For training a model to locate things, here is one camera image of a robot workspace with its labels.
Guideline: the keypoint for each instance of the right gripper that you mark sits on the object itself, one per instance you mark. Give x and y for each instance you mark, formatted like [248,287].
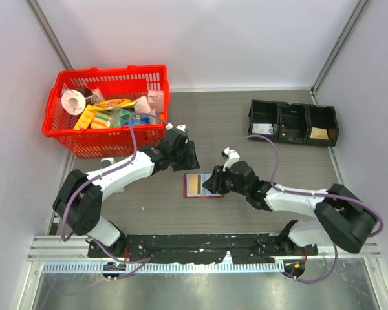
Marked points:
[215,185]

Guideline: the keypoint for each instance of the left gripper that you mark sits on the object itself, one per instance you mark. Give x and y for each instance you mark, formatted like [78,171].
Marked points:
[190,162]

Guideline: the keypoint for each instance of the red leather card holder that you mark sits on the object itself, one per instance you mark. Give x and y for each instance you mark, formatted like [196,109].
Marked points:
[205,193]

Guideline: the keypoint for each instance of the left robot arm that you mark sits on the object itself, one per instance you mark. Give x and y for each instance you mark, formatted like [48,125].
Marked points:
[79,201]

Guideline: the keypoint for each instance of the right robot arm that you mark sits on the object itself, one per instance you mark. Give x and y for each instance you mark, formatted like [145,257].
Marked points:
[336,214]

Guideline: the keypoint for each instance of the cards in left bin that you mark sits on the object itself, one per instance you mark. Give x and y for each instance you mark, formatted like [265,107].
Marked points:
[262,128]

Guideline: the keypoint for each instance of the gold card in bin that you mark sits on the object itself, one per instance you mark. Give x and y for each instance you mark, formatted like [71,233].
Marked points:
[319,133]

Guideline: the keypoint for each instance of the pink white box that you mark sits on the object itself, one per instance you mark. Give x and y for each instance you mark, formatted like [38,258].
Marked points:
[156,100]

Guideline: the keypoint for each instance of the green blue packet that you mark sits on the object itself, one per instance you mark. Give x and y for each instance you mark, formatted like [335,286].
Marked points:
[122,117]

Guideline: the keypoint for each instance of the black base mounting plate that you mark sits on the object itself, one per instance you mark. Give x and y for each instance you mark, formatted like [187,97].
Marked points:
[207,248]

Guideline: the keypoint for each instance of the yellow chips bag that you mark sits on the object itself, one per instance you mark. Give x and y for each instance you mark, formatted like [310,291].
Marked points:
[114,104]

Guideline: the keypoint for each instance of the red plastic shopping basket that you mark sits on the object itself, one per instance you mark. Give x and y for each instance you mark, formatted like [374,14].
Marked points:
[130,82]

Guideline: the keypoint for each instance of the yellow orange striped package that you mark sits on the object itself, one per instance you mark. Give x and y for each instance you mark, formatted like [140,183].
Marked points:
[94,118]

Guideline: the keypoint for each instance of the black three-compartment bin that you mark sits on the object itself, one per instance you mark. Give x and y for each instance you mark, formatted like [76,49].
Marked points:
[293,122]

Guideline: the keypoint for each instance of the black tape roll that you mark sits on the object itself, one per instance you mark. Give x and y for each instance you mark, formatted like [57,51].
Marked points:
[86,93]

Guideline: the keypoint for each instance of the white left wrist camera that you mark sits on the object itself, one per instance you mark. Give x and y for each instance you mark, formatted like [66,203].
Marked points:
[182,127]

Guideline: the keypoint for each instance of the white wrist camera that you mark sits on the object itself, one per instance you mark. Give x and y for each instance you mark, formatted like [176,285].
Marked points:
[231,156]
[182,127]

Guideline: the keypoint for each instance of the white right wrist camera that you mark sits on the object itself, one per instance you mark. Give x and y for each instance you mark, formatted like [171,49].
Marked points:
[231,156]

